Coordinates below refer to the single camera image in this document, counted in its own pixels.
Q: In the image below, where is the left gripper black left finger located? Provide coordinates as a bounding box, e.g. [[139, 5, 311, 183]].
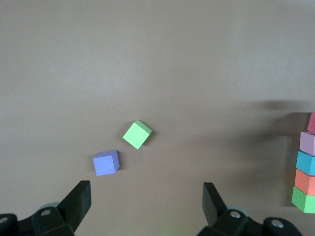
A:
[[0, 180, 92, 236]]

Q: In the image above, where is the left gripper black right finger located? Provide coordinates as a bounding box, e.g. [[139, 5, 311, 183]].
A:
[[198, 182, 302, 236]]

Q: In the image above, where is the green foam cube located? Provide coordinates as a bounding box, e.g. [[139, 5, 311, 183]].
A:
[[291, 186, 315, 214], [122, 119, 153, 150]]

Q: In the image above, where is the orange foam cube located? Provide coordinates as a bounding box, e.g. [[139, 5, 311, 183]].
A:
[[294, 168, 315, 196]]

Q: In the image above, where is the light blue foam cube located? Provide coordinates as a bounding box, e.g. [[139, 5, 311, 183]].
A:
[[295, 150, 315, 176]]

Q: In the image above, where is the pink foam cube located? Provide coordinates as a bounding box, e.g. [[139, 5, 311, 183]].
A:
[[299, 131, 315, 156]]

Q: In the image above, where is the red foam cube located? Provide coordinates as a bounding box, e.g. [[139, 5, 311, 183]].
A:
[[307, 111, 315, 135]]

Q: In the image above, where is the purple foam cube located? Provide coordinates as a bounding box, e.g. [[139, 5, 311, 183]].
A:
[[93, 149, 120, 177]]

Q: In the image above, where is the brown table cover sheet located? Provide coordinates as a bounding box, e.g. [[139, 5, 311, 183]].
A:
[[0, 0, 315, 236]]

